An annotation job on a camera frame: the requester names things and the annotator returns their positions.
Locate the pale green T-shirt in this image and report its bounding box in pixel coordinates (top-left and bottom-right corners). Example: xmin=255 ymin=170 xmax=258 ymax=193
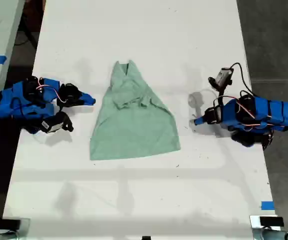
xmin=89 ymin=59 xmax=181 ymax=161

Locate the black camera box, white label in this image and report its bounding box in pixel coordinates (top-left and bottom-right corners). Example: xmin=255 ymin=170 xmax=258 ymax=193
xmin=39 ymin=111 xmax=74 ymax=134

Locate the black camera cable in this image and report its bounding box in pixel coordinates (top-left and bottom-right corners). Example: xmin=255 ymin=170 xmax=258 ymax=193
xmin=229 ymin=62 xmax=255 ymax=98

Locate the black camera stalk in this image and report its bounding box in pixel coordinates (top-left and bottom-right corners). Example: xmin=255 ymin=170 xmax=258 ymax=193
xmin=207 ymin=76 xmax=227 ymax=99

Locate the black camera box, grey face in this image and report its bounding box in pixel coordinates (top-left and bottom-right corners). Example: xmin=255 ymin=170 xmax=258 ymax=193
xmin=214 ymin=67 xmax=234 ymax=87

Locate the black floor cable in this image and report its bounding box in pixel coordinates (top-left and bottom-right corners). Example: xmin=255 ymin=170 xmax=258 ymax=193
xmin=15 ymin=14 xmax=44 ymax=50

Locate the metal table clamp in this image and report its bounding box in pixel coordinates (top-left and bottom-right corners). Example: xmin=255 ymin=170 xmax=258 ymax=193
xmin=249 ymin=214 xmax=288 ymax=240
xmin=0 ymin=217 xmax=31 ymax=240

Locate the small black box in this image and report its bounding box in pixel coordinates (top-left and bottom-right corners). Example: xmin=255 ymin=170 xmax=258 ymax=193
xmin=259 ymin=216 xmax=284 ymax=228
xmin=1 ymin=218 xmax=22 ymax=230

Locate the short blue tape strip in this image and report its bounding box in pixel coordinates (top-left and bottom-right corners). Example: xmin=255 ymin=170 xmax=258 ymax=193
xmin=260 ymin=200 xmax=275 ymax=211

